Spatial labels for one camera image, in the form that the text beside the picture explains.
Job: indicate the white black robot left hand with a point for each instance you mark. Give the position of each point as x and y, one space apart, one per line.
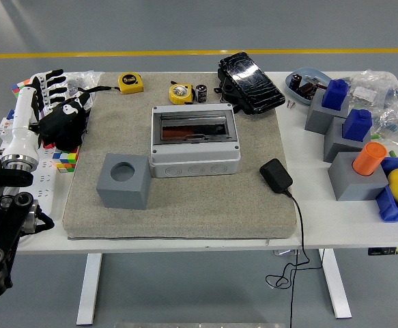
23 119

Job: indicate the clear hinged box lid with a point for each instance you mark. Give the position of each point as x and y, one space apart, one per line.
198 118

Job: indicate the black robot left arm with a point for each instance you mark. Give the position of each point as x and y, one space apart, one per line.
0 212

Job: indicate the grey plastic junction box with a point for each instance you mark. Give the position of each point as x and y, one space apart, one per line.
195 159

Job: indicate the blue square battery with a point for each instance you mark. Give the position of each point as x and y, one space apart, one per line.
335 95
356 125

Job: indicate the white circuit breaker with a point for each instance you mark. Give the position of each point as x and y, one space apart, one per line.
4 128

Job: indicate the multicolour puzzle cube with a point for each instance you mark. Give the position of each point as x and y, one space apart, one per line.
16 88
65 160

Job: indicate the small red block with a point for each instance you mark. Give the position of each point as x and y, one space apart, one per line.
48 144

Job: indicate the black cloth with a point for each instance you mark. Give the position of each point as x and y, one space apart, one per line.
65 133

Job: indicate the white power strip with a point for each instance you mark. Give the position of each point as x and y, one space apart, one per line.
45 184

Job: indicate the clear crumpled plastic bag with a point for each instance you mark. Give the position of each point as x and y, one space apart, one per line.
82 80

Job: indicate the grey cube holder round hole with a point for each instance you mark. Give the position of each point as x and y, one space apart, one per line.
349 184
123 191

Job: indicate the yellow tape measure chrome face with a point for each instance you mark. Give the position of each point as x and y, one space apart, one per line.
181 94

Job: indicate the black cylinder capacitor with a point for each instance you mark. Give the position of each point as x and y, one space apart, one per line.
201 94

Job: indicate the white table leg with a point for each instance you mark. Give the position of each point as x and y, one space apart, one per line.
89 290
337 287

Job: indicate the grey-brown table mat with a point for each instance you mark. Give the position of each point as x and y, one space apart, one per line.
202 212

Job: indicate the glossy black cracked case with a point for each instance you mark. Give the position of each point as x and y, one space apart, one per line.
250 82

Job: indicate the black power adapter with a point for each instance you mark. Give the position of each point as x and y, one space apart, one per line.
276 176

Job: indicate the black capacitor in dish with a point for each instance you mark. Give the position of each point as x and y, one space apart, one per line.
295 81

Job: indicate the brown component in dish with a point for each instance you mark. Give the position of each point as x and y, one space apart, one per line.
306 90

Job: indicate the blue-grey oval dish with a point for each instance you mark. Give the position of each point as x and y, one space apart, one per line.
308 71

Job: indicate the grey cube holder square hole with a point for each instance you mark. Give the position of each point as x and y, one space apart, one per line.
316 116
335 143

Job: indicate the clear bag of small parts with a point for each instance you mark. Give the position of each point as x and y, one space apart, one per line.
372 87
396 123

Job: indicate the blue plastic bin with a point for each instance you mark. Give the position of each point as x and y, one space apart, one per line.
388 205

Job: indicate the black table control panel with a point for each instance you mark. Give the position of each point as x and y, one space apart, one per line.
390 251

